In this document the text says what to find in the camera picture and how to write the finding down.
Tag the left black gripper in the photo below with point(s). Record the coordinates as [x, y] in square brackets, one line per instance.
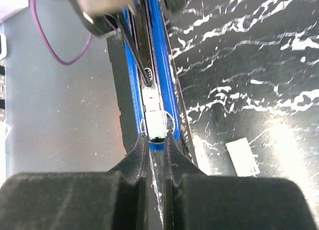
[92, 13]

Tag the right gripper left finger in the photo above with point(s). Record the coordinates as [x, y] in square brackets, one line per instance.
[113, 200]

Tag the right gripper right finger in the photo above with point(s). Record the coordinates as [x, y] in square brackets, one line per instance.
[196, 201]

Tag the blue black stapler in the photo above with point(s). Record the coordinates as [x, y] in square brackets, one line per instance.
[150, 76]

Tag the white staple box left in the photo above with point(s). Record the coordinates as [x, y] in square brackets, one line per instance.
[242, 158]

